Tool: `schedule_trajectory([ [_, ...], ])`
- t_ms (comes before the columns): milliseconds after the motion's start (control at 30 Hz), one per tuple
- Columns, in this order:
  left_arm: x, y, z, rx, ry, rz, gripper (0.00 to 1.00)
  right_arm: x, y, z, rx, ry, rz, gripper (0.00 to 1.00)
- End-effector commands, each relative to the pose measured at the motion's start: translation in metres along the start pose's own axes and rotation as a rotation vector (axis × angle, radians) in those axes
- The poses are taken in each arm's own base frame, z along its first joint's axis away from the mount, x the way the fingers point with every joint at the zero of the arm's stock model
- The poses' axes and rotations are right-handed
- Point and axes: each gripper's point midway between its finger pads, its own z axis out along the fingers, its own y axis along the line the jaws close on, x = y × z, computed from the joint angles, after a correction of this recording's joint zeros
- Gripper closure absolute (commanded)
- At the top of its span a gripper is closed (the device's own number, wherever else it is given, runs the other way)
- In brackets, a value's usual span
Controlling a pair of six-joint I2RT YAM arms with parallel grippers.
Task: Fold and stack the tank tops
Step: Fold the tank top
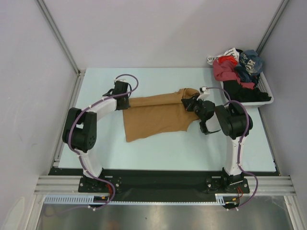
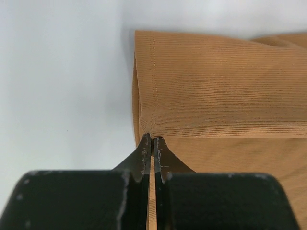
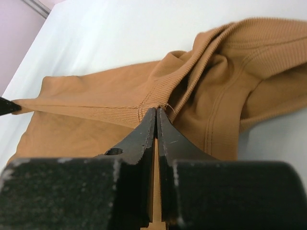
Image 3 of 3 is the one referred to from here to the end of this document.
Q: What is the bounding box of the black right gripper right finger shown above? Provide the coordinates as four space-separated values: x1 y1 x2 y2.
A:
156 109 307 230

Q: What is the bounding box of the left aluminium frame post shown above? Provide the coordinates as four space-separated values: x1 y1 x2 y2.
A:
22 0 51 19

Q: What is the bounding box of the tan ribbed tank top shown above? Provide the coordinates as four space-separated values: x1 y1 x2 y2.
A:
7 17 307 223

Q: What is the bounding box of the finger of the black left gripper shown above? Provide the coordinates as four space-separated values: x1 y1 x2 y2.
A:
0 97 21 116

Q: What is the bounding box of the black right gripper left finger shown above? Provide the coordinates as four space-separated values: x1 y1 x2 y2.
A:
0 108 156 230

